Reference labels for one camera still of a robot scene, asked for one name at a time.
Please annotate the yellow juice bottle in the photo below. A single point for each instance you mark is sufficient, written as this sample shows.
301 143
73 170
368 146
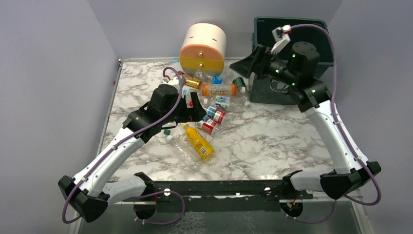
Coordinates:
202 147

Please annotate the blue red label bottle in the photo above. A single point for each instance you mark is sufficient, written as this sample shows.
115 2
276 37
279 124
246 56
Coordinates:
216 115

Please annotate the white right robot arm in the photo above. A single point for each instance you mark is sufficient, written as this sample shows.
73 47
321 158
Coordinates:
351 168

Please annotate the clear bottle on table front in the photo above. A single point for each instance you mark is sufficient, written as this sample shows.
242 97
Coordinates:
181 150

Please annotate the dark green plastic bin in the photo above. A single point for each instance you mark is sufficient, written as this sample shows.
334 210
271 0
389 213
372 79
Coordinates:
268 91

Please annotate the cream orange round drawer box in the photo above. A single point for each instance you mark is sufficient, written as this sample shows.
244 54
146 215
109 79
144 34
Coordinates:
203 49

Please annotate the red label small bottle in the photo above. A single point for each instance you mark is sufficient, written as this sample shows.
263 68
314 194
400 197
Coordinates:
209 126

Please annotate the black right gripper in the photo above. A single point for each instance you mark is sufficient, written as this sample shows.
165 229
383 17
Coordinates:
260 61

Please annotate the white blue label bottle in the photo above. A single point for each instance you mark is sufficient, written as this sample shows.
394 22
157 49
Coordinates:
222 102

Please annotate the blue cap clear bottle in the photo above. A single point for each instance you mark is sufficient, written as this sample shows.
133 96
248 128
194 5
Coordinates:
207 78

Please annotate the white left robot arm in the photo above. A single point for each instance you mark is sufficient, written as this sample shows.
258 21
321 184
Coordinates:
89 192

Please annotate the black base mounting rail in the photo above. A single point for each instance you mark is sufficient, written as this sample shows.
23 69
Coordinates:
217 196

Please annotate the red gold label bottle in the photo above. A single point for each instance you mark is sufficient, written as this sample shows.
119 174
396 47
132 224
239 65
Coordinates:
192 82

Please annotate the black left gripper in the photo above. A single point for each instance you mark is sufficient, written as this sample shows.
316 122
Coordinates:
186 111

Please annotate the green label bottle by bin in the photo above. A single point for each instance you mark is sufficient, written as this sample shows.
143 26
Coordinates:
240 84

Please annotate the orange label clear bottle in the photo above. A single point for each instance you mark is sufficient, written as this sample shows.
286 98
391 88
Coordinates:
229 89

